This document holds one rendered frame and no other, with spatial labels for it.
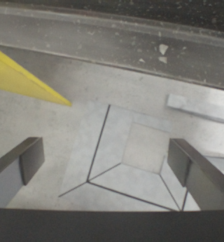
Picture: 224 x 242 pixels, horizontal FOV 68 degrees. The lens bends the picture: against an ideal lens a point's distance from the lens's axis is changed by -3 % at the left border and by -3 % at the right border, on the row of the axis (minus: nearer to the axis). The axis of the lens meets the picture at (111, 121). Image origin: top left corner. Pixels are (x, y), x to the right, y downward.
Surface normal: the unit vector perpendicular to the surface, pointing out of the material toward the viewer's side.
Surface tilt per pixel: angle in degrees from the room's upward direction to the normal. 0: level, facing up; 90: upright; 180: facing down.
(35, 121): 0
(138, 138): 0
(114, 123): 7
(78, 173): 10
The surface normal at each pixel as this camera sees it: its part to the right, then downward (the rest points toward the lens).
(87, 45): -0.13, -0.15
